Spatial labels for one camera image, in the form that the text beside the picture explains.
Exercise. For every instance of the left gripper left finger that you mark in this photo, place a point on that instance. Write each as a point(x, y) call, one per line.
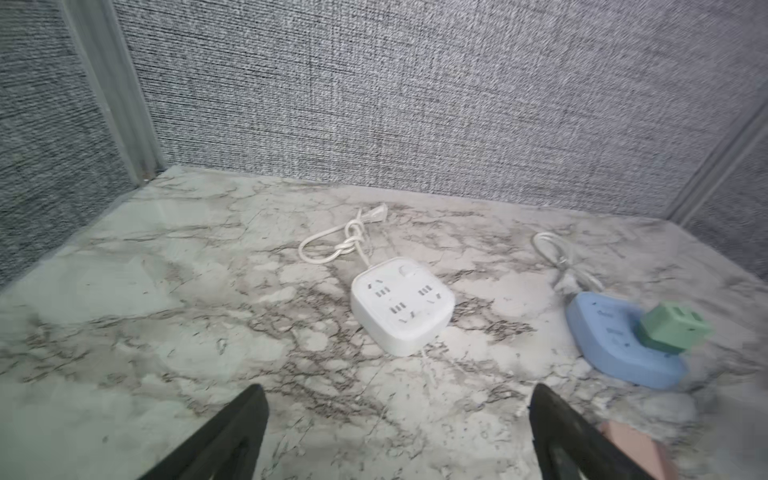
point(226, 447)

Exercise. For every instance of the aluminium enclosure frame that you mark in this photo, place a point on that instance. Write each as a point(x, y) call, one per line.
point(606, 106)

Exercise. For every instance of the pink plug adapter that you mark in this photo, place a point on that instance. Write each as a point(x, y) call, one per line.
point(651, 455)

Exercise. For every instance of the white square power strip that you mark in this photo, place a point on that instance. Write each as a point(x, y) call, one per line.
point(401, 305)

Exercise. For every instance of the green adapter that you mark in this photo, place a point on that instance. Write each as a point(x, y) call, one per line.
point(671, 328)

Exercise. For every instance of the blue square power strip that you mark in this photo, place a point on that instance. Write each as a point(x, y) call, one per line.
point(603, 329)

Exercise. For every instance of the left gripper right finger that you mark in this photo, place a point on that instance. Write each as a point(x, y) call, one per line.
point(568, 447)

